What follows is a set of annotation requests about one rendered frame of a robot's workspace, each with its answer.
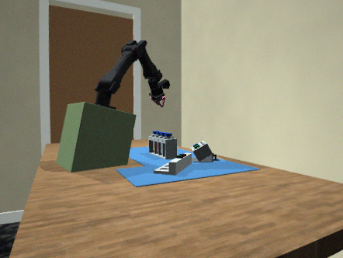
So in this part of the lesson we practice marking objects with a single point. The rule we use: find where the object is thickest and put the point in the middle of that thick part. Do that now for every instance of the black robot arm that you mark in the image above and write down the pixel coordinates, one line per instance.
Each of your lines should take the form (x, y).
(131, 51)

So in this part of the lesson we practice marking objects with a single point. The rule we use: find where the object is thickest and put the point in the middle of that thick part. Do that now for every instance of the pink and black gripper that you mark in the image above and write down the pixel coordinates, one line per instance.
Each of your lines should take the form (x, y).
(155, 96)

